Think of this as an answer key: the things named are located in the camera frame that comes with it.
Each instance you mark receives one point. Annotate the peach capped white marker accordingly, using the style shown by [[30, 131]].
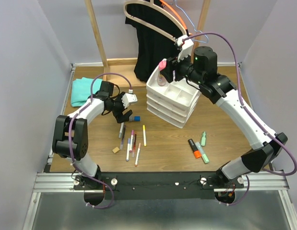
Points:
[[137, 155]]

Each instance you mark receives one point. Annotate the black orange highlighter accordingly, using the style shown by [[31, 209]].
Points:
[[194, 149]]

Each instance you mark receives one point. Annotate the blue capped white marker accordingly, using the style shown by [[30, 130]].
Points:
[[128, 150]]

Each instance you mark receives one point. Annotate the small tan eraser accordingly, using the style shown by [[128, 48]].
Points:
[[116, 150]]

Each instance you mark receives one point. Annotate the white drawer organizer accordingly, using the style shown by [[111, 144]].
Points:
[[173, 102]]

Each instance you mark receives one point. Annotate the blue wire hanger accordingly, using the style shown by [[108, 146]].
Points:
[[193, 26]]

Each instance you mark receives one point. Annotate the blue grey glue stick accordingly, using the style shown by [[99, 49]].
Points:
[[134, 119]]

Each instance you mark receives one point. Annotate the wooden clothes rack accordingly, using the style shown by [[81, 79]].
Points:
[[130, 61]]

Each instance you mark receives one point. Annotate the orange plastic hanger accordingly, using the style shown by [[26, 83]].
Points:
[[172, 7]]

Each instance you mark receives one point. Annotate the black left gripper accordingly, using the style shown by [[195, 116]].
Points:
[[119, 115]]

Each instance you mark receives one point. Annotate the small green highlighter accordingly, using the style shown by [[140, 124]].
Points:
[[203, 139]]

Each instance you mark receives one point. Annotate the teal folded cloth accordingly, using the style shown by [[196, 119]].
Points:
[[80, 91]]

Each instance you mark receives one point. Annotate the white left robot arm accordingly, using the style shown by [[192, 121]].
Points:
[[70, 139]]

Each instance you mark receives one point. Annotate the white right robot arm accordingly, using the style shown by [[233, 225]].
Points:
[[201, 69]]

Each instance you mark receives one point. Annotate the grey capped white marker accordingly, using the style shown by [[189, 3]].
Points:
[[121, 129]]

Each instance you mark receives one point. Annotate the red clear pen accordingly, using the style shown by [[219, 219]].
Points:
[[134, 145]]

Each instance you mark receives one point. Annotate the pink capped white marker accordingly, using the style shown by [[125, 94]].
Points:
[[131, 140]]

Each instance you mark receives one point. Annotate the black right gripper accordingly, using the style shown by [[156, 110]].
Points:
[[167, 73]]

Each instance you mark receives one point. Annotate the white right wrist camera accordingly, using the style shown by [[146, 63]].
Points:
[[185, 47]]

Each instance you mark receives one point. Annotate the yellow capped white marker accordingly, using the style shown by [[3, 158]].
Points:
[[144, 136]]

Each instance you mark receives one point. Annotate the grey green highlighter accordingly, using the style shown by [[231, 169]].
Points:
[[204, 156]]

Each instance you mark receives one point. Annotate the pink capped clear bottle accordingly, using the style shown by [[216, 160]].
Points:
[[160, 78]]

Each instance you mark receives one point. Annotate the black hanging garment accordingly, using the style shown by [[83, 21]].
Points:
[[153, 47]]

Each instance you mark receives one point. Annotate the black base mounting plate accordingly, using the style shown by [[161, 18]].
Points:
[[158, 185]]

